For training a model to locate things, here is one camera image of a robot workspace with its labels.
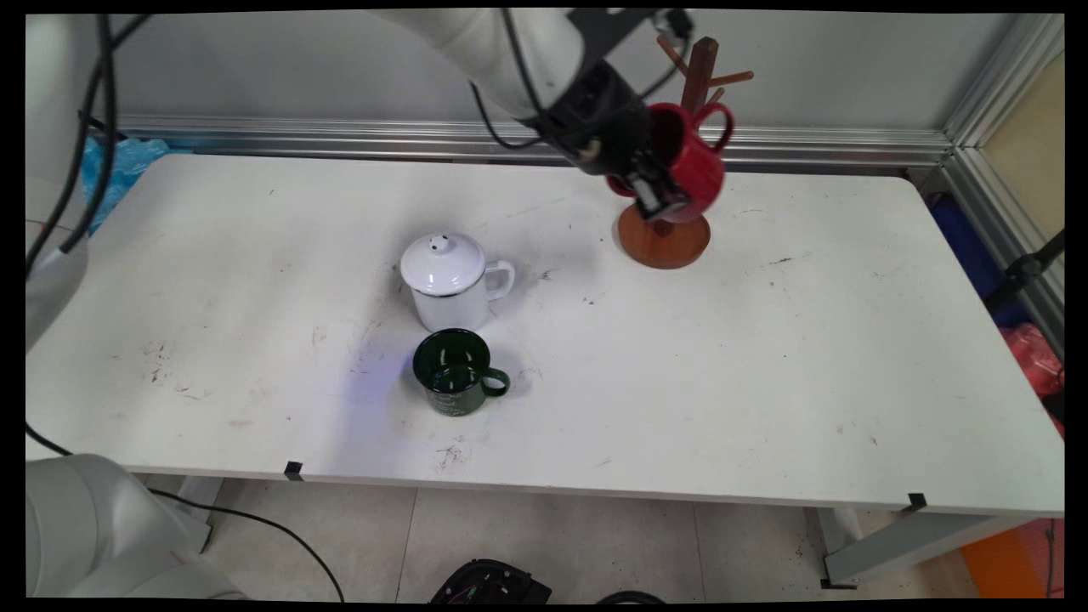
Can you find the blue plastic bag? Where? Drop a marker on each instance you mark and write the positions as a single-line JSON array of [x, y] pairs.
[[127, 170]]

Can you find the red ceramic mug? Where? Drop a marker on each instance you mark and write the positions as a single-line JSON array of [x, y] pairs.
[[701, 170]]

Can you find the aluminium frame corner post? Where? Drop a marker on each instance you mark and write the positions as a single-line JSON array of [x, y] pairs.
[[994, 127]]

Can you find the blue bin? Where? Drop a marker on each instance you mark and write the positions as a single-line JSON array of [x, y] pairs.
[[969, 246]]

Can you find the brown wooden mug tree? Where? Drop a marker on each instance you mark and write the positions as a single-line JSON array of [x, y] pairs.
[[665, 246]]

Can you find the grey slanted table leg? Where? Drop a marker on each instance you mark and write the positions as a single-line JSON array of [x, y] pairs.
[[901, 544]]

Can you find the white enamel mug lid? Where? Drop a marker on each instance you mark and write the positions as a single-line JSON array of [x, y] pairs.
[[442, 263]]

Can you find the orange floor object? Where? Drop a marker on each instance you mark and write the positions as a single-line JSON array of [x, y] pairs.
[[1007, 561]]

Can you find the dark green enamel mug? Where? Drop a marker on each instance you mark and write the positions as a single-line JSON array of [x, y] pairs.
[[455, 378]]

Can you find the black device on floor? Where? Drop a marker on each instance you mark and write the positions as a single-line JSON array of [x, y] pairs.
[[489, 585]]

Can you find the thin black rod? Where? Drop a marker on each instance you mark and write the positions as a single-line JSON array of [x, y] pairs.
[[106, 126]]

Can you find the black tape marker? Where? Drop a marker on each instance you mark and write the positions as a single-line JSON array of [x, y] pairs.
[[916, 501], [294, 470]]

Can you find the horizontal aluminium frame rail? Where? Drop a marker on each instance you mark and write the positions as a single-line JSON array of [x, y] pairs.
[[340, 140]]

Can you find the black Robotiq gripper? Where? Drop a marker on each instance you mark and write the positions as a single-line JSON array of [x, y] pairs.
[[599, 115]]

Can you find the white enamel mug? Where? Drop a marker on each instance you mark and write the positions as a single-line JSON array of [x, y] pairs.
[[455, 310]]

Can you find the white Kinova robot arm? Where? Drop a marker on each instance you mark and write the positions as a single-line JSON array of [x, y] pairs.
[[476, 42]]

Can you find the black clamp stand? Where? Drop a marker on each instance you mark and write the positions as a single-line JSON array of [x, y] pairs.
[[1024, 272]]

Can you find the red plastic bag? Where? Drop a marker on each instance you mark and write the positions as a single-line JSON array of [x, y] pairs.
[[1033, 361]]

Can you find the white table leg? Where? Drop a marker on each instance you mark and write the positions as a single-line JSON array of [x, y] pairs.
[[194, 506]]

